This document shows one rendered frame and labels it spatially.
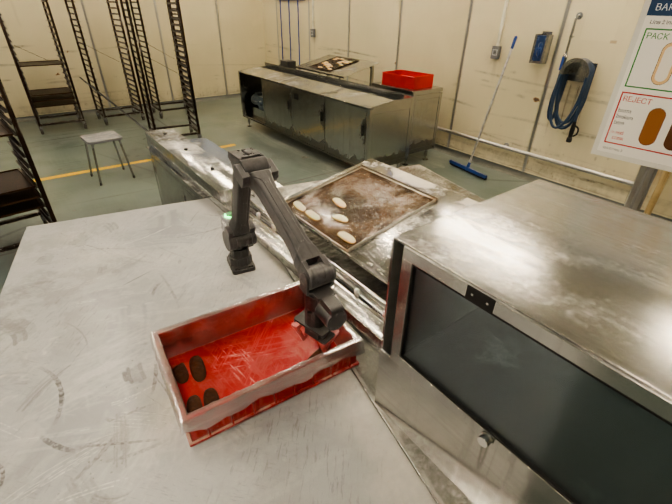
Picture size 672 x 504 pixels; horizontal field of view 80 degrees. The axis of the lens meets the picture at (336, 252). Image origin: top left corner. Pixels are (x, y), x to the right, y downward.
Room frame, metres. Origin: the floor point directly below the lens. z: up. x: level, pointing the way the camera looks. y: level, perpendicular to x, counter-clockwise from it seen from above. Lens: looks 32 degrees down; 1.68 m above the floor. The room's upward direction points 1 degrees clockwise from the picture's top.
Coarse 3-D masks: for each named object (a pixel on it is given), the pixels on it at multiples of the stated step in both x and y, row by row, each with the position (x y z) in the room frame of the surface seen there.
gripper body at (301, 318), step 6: (306, 312) 0.79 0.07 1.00; (312, 312) 0.78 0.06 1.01; (294, 318) 0.81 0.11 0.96; (300, 318) 0.82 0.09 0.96; (306, 318) 0.79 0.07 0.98; (312, 318) 0.78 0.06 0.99; (318, 318) 0.78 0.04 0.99; (306, 324) 0.79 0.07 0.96; (312, 324) 0.78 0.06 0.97; (318, 324) 0.78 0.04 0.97; (312, 330) 0.77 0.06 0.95; (318, 330) 0.77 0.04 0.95; (324, 330) 0.78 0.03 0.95; (330, 330) 0.78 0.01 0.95; (324, 336) 0.76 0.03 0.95
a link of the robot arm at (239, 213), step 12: (228, 156) 1.14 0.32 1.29; (240, 156) 1.09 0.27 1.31; (252, 156) 1.11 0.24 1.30; (264, 156) 1.11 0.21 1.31; (252, 168) 1.06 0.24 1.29; (264, 168) 1.08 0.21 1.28; (240, 192) 1.15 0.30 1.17; (240, 204) 1.17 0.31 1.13; (240, 216) 1.19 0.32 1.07; (228, 228) 1.22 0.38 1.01; (240, 228) 1.20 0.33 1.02; (252, 228) 1.25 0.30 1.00; (228, 240) 1.21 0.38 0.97; (252, 240) 1.24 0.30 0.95
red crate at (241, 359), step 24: (288, 312) 1.00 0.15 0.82; (240, 336) 0.88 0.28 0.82; (264, 336) 0.88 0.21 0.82; (288, 336) 0.89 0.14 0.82; (168, 360) 0.78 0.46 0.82; (216, 360) 0.79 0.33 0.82; (240, 360) 0.79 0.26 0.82; (264, 360) 0.79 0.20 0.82; (288, 360) 0.79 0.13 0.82; (192, 384) 0.70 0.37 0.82; (216, 384) 0.70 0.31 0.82; (240, 384) 0.70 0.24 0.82; (312, 384) 0.70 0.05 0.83; (264, 408) 0.63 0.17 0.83; (192, 432) 0.54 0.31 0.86; (216, 432) 0.56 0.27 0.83
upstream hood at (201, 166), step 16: (160, 144) 2.45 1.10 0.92; (176, 144) 2.45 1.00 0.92; (192, 144) 2.46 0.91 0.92; (176, 160) 2.23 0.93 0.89; (192, 160) 2.16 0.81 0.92; (208, 160) 2.17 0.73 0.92; (192, 176) 2.03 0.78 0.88; (208, 176) 1.93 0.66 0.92; (224, 176) 1.93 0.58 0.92; (224, 192) 1.75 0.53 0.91
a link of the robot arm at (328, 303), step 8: (304, 280) 0.78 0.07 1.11; (304, 288) 0.78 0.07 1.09; (320, 288) 0.79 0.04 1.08; (328, 288) 0.79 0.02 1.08; (320, 296) 0.76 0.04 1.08; (328, 296) 0.76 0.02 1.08; (320, 304) 0.76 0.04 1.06; (328, 304) 0.74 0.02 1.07; (336, 304) 0.74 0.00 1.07; (320, 312) 0.74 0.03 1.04; (328, 312) 0.73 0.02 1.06; (336, 312) 0.72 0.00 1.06; (344, 312) 0.74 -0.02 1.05; (328, 320) 0.71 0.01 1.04; (336, 320) 0.72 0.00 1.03; (344, 320) 0.74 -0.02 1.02; (328, 328) 0.71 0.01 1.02; (336, 328) 0.73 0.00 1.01
